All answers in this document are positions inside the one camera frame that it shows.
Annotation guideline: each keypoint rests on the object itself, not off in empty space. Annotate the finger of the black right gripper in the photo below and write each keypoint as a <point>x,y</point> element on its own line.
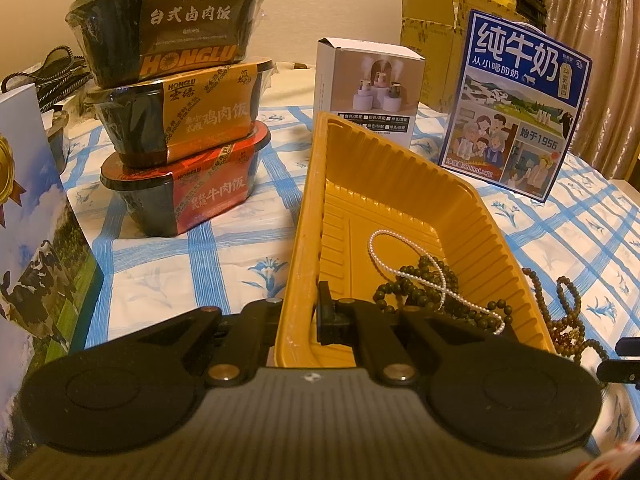
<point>626,368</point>

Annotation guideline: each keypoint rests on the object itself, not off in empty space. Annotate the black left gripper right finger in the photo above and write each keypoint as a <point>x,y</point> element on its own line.
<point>335,318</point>

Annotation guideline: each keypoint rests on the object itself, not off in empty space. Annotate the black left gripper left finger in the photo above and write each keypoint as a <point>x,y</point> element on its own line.
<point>256,329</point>

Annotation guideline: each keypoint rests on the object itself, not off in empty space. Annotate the yellow plastic tray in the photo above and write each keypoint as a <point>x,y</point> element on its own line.
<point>367,196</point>

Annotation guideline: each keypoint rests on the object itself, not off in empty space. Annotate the blue checked tablecloth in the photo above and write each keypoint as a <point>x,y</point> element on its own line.
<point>587,230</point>

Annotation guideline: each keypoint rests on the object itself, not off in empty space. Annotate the red bottom instant rice bowl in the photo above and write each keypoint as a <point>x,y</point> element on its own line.
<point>170,200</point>

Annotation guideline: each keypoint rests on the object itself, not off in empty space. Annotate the cow picture milk box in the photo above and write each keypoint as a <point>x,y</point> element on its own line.
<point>49,277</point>

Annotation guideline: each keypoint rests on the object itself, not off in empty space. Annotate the orange middle instant rice bowl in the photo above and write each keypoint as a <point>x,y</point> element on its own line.
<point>158,122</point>

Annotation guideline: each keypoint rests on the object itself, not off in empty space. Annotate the white humidifier box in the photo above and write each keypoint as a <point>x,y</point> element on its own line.
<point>375,86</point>

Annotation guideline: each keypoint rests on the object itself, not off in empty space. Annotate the blue milk carton box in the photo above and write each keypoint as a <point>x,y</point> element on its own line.
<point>519,95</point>

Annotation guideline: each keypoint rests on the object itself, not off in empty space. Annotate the brown cardboard box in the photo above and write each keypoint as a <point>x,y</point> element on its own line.
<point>436,29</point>

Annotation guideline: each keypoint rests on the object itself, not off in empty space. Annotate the black top instant rice bowl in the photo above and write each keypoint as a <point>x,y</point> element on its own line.
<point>127,41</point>

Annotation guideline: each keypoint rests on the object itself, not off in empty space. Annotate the beige curtain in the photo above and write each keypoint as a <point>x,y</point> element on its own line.
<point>607,130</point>

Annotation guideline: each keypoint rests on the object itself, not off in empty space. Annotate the black rope handle bag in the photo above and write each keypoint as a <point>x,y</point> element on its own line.
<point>60,75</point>

